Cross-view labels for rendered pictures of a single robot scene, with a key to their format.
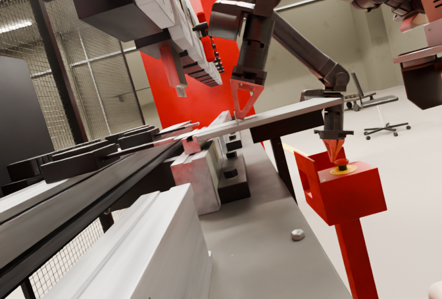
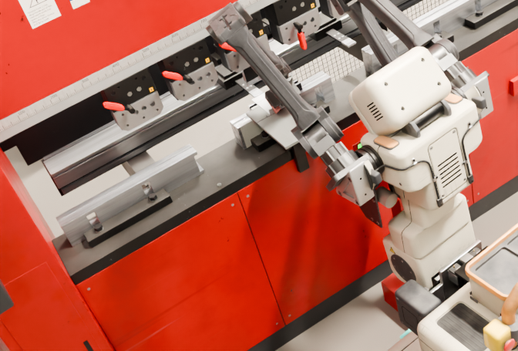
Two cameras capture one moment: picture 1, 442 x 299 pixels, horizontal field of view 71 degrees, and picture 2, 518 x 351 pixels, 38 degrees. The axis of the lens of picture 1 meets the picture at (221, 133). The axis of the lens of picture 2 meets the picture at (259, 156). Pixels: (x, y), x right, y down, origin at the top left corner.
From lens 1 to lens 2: 234 cm
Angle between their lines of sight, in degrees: 69
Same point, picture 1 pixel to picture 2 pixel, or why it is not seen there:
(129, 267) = (149, 174)
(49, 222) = (198, 109)
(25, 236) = (185, 116)
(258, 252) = (210, 180)
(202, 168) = (237, 132)
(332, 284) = (196, 200)
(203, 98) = not seen: outside the picture
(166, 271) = (159, 177)
